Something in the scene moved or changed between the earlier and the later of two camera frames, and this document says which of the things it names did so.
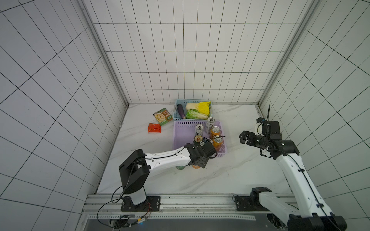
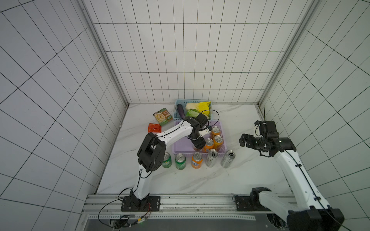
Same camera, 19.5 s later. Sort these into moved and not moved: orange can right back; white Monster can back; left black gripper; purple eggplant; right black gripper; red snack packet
Moved: left black gripper; white Monster can back
Not moved: right black gripper; purple eggplant; orange can right back; red snack packet
